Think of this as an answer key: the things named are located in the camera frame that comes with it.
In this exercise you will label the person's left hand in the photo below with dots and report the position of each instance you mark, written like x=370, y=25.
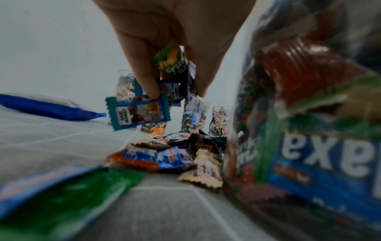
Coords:
x=172, y=23

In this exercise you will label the dark blue candy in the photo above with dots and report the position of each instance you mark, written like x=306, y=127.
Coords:
x=172, y=92

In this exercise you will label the small transparent plastic jar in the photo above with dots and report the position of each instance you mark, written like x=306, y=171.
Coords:
x=124, y=87
x=195, y=115
x=219, y=121

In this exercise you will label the teal-bordered candy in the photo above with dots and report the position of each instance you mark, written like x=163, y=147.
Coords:
x=134, y=113

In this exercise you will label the tall transparent plastic jar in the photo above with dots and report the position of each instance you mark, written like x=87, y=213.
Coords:
x=155, y=128

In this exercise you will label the pile of colourful candies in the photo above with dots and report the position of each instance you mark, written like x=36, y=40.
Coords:
x=172, y=155

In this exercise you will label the medium round lidded container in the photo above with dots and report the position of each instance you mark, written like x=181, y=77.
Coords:
x=309, y=132

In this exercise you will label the blue snack packet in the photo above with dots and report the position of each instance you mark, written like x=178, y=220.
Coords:
x=47, y=108

